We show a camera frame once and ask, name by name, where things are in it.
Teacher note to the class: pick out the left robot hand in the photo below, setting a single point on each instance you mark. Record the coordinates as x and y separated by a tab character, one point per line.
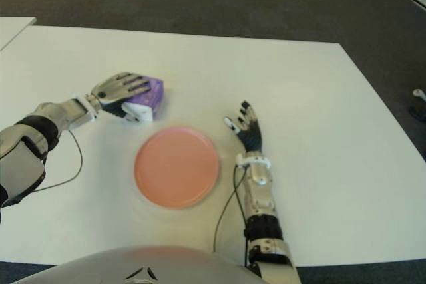
113	89

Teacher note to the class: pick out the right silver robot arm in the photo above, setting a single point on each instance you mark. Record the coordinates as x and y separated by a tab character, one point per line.
261	194

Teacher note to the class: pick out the small white floor object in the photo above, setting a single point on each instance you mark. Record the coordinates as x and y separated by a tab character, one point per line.
419	93

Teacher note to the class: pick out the white neighbouring table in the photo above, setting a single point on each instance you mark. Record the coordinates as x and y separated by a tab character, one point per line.
11	29

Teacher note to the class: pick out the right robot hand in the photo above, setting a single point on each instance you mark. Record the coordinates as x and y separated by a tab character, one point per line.
251	134

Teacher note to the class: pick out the silver robot torso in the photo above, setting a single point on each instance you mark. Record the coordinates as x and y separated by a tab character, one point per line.
166	264

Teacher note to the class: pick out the purple tissue paper pack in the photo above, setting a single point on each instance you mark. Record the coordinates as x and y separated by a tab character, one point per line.
149	97

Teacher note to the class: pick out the pink round plate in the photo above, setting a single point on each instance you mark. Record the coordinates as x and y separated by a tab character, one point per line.
176	167

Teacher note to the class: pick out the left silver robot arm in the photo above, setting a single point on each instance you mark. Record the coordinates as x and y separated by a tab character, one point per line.
20	161

